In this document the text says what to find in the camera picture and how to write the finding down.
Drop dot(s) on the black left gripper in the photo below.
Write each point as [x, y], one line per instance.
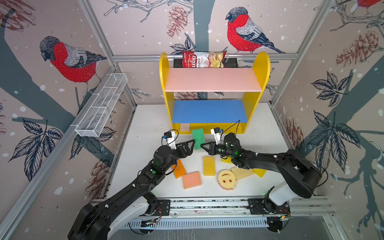
[188, 151]

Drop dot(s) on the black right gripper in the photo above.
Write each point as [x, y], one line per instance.
[211, 150]

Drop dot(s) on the green scouring sponge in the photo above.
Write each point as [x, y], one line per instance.
[198, 136]

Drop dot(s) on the orange scouring sponge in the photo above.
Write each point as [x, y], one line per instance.
[179, 169]

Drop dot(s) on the pale pink sponge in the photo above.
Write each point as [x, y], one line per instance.
[185, 127]

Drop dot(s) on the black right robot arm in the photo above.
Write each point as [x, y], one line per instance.
[301, 177]

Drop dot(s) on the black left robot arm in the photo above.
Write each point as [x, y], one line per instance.
[103, 220]

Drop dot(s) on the yellow wooden shelf unit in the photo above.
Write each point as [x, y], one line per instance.
[209, 98]

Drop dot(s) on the yellow rectangular sponge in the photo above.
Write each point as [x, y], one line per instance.
[209, 167]

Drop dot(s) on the small bright yellow sponge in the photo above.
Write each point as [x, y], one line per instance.
[227, 160]

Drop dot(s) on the salmon pink sponge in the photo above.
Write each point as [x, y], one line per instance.
[191, 180]

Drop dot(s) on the smiley face sponge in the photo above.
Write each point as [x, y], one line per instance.
[227, 180]

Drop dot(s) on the cream beige sponge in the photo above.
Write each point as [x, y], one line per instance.
[241, 173]

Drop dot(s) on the red chips bag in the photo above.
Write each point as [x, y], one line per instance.
[211, 56]

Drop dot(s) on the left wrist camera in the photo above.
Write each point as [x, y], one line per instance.
[170, 138]

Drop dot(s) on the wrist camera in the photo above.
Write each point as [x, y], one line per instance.
[217, 133]
[170, 138]

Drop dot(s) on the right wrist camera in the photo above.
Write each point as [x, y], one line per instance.
[217, 133]

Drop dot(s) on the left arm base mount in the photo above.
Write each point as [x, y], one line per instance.
[160, 208]

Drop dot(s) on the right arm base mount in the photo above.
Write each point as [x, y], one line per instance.
[267, 207]

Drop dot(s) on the white wire mesh basket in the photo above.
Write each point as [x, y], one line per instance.
[98, 113]

